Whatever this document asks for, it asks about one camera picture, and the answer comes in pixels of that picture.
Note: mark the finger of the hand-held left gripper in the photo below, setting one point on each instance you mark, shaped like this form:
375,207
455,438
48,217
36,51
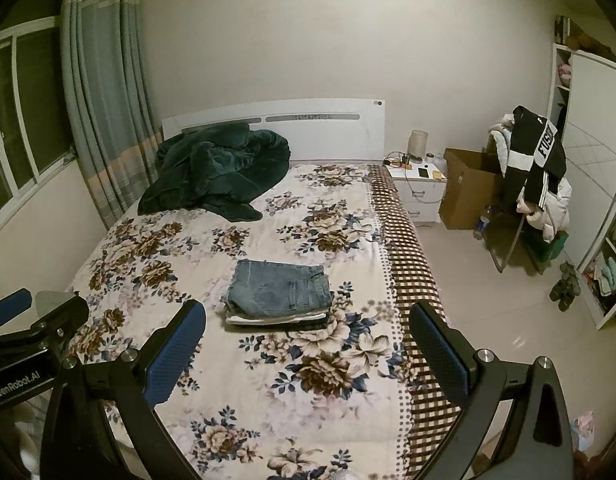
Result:
63,317
10,306

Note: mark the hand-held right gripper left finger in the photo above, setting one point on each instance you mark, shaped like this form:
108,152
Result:
175,355

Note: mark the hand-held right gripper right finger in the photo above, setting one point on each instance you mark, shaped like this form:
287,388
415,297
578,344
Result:
440,355

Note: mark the blue jeans pants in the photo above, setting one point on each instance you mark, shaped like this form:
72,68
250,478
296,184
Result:
275,287

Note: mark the bed with floral sheet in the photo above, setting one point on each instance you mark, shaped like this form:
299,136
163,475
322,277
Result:
268,400

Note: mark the stack of folded clothes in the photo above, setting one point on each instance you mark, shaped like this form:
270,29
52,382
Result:
288,321

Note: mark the plastic water bottle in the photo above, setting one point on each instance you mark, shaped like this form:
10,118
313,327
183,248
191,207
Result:
482,225

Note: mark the pair of dark slippers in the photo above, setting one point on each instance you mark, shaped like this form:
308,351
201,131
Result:
565,285

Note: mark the green storage bin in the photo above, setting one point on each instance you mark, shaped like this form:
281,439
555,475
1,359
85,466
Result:
550,250

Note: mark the white nightstand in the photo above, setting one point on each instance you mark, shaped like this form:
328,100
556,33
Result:
420,197

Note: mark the brown cardboard box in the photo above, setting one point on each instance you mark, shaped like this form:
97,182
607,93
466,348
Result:
463,195

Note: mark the pink plastic bag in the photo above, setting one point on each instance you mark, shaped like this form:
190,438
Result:
584,430

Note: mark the yellow notepad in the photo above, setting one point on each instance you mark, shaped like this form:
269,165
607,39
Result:
437,175

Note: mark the black phone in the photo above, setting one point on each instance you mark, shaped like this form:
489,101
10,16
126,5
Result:
423,172

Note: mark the chair piled with clothes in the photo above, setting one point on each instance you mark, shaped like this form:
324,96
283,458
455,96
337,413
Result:
555,210

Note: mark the teal folded clothes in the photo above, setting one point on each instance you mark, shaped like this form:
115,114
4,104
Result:
610,275

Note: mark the dark green blanket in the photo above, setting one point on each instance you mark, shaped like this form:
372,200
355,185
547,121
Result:
213,170

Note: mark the white framed window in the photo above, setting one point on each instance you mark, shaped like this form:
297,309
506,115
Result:
23,110

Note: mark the grey striped curtain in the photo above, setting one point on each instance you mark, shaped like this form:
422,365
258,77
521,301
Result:
105,110

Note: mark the beige table lamp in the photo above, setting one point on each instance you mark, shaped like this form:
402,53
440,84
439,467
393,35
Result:
418,144

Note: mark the black and white jacket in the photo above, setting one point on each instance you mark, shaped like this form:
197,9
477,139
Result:
530,160

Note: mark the white wardrobe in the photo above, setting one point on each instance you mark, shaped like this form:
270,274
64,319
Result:
595,160

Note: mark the white bed headboard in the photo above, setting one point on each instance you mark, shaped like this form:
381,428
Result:
318,135

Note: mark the pink clothes on shelf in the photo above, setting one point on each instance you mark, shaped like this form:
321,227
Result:
564,75

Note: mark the boxes above wardrobe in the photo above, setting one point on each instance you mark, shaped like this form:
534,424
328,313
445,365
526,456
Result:
583,40

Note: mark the metal frame chair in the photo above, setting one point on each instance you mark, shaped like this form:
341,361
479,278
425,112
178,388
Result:
510,240

